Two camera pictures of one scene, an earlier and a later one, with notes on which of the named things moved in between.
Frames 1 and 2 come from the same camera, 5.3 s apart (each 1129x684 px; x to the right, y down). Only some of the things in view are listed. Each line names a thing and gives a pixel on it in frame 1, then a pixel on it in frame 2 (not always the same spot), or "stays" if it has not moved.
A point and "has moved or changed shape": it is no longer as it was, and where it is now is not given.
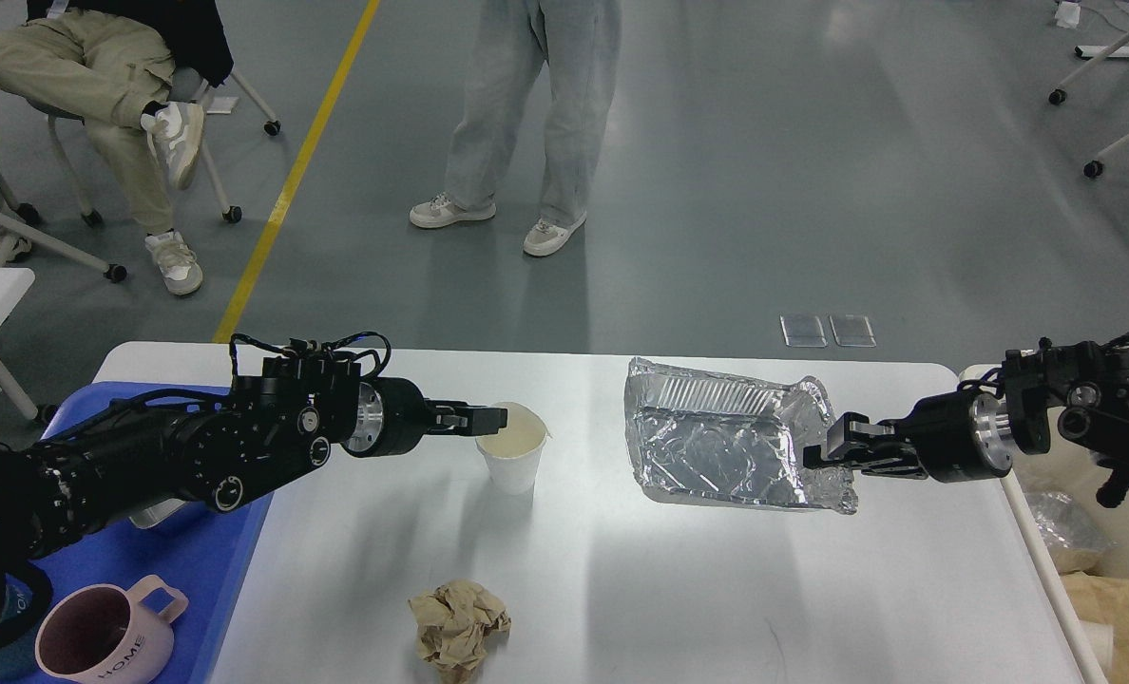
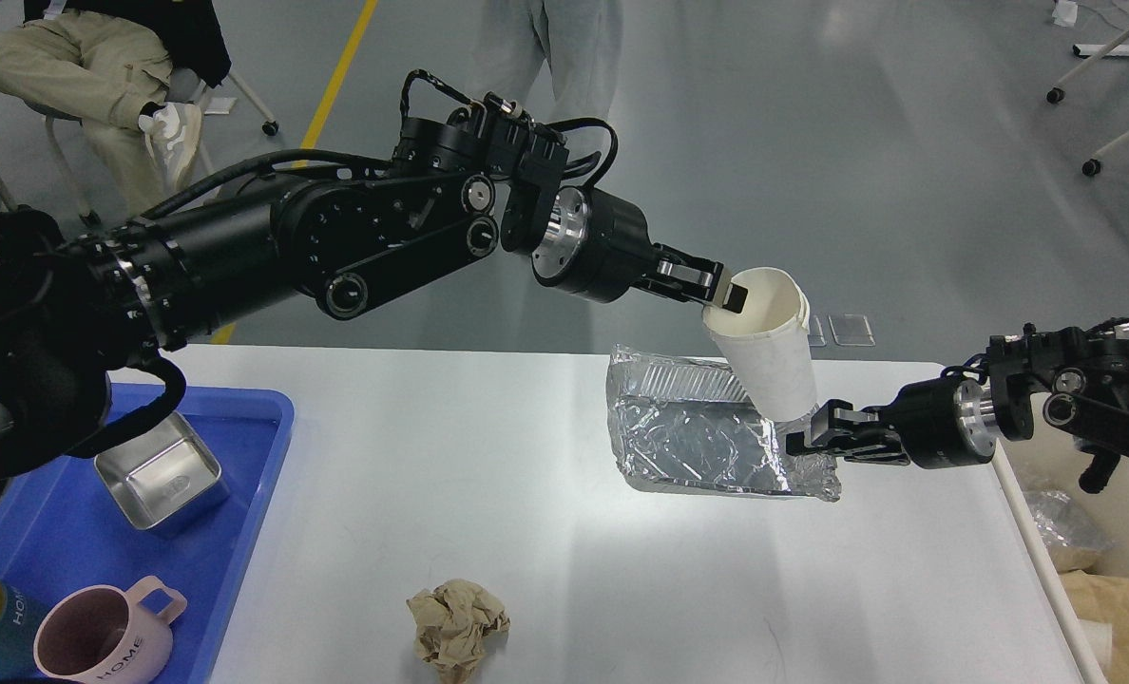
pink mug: [100, 634] stays
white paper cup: [512, 456] → [769, 346]
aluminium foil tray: [705, 437] has moved or changed shape
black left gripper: [394, 416] → [597, 247]
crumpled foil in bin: [1065, 522] stays
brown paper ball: [455, 622] stays
